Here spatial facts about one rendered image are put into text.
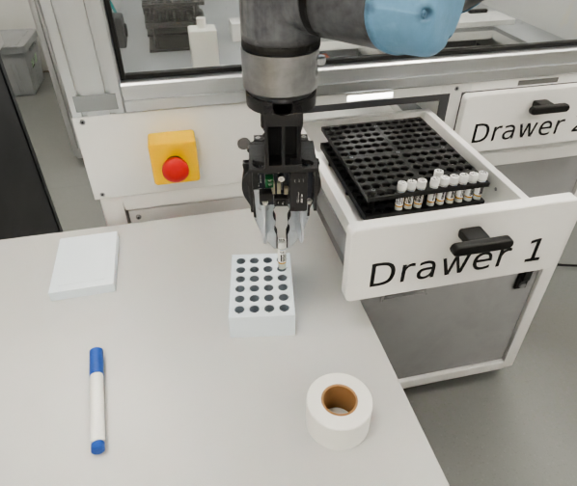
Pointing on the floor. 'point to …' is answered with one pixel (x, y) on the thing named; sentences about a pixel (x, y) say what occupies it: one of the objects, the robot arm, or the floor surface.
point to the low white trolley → (172, 367)
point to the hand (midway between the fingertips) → (281, 235)
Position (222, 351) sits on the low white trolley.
